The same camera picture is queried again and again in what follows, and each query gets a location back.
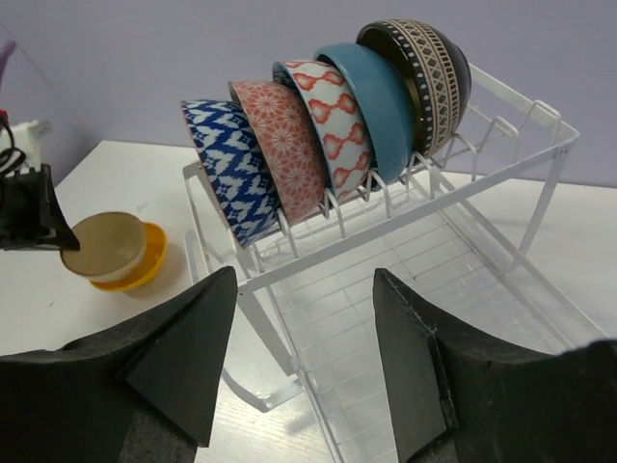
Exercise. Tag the yellow orange bowl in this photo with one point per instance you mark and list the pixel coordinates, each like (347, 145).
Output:
(149, 267)

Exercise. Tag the solid blue bowl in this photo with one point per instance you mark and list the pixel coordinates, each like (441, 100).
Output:
(384, 101)

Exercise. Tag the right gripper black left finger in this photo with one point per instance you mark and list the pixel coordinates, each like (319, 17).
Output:
(144, 390)

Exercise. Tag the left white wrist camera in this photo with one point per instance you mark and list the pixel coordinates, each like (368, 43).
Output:
(27, 137)

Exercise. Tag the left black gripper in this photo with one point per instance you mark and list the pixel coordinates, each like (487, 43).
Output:
(31, 217)

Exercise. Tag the blue triangle patterned bowl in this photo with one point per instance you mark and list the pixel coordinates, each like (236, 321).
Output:
(336, 117)

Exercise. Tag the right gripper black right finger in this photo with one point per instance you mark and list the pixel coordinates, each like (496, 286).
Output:
(458, 394)

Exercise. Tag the cream bowl gold rim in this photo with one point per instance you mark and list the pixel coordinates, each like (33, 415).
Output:
(112, 245)

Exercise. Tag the white wire dish rack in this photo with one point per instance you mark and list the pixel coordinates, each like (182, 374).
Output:
(485, 230)

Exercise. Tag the orange white patterned bowl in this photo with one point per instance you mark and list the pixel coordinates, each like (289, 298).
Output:
(234, 165)

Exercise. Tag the black bowl cream inside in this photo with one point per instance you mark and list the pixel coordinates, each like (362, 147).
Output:
(435, 70)

